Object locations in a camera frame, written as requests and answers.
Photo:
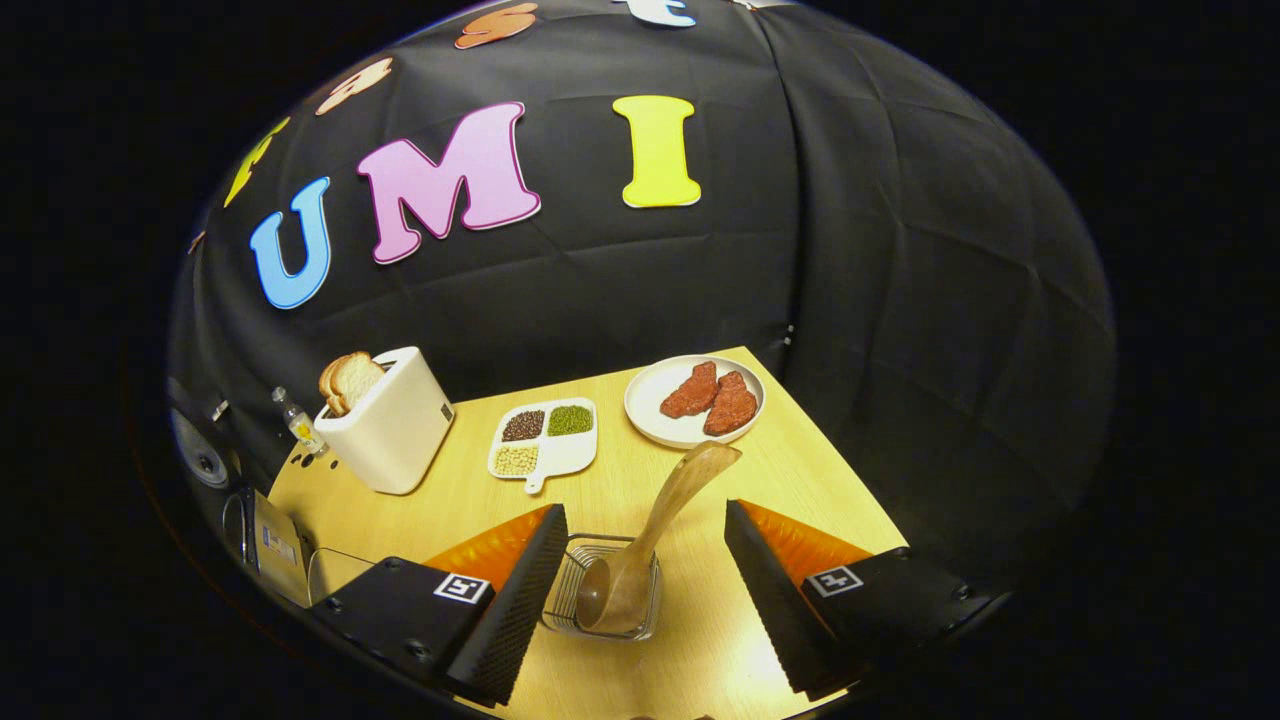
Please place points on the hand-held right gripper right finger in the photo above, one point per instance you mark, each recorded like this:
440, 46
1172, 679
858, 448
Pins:
775, 600

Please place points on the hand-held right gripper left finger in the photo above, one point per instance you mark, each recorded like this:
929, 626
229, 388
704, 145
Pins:
520, 600

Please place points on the wooden spoon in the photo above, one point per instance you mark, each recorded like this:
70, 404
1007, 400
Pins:
660, 520

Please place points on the dark grey rice cooker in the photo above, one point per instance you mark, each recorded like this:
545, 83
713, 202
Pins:
280, 550

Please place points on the white divided grain dish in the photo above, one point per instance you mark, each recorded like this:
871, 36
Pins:
560, 455

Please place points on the white toaster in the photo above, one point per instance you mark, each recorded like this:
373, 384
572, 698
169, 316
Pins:
395, 440

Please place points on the white round plate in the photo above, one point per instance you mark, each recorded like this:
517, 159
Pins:
650, 405

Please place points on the toast bread slice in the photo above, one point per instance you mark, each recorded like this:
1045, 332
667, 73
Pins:
328, 385
360, 378

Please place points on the glass bottle with yellow label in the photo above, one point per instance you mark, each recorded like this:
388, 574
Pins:
302, 425

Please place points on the black backdrop cloth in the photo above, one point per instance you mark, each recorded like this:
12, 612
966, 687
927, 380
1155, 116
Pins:
900, 300

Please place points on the silver cloth clip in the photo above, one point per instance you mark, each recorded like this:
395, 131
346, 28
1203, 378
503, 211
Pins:
219, 410

